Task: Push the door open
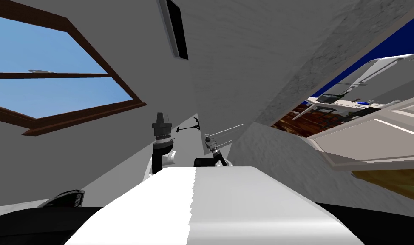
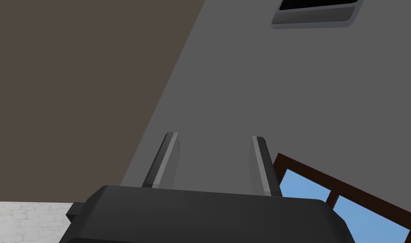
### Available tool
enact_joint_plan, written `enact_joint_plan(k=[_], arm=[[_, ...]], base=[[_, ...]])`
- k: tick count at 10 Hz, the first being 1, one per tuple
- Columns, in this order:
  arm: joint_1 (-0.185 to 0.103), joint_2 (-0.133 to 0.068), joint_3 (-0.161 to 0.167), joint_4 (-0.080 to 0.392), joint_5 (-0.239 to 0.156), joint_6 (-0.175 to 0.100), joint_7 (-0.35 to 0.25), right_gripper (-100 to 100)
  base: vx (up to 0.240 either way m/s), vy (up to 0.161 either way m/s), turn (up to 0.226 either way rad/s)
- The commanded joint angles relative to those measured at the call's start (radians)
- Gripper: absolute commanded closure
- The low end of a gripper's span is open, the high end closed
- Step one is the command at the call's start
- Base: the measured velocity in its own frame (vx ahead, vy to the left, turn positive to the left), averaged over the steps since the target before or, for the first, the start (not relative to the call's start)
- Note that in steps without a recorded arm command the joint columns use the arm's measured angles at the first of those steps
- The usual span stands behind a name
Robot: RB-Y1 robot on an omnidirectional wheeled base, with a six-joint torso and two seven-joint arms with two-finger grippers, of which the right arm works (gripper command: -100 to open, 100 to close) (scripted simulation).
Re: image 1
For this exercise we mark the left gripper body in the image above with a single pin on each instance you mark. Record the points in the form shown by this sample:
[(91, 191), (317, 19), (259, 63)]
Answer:
[(161, 129)]

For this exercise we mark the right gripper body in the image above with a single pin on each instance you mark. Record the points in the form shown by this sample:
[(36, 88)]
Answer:
[(210, 143)]

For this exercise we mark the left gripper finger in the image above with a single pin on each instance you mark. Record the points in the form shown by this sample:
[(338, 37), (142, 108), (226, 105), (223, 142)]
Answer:
[(166, 120), (159, 118)]

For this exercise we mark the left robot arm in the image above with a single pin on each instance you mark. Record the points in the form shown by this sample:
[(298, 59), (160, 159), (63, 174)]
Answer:
[(157, 160)]

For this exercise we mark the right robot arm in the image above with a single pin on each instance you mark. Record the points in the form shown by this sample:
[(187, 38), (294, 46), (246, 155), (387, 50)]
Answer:
[(380, 228)]

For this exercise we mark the grey door leaf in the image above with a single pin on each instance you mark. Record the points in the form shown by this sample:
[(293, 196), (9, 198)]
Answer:
[(224, 136)]

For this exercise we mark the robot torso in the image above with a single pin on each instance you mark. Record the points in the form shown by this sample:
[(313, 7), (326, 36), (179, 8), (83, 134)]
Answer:
[(227, 204)]

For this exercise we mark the brown framed window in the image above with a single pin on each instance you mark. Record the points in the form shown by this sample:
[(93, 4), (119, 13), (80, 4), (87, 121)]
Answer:
[(40, 68)]

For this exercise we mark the white panelled door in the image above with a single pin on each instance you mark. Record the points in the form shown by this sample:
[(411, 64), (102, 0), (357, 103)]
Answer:
[(370, 139)]

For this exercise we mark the white desk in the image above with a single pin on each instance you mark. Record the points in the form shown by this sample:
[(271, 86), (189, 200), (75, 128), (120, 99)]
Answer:
[(373, 73)]

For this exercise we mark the black panel white frame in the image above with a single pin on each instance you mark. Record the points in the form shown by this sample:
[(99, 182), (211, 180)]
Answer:
[(178, 27)]

